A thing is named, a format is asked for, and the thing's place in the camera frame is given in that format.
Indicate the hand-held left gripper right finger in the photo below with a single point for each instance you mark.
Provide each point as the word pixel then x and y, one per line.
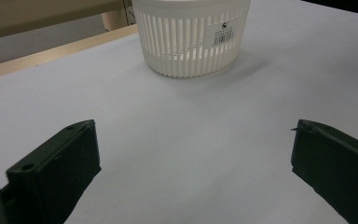
pixel 338 168

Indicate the white plastic basket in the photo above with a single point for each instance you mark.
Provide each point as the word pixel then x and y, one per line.
pixel 180 46

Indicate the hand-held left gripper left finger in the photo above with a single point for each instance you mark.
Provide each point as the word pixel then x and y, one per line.
pixel 56 168

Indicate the wooden table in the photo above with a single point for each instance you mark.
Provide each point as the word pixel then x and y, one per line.
pixel 43 56

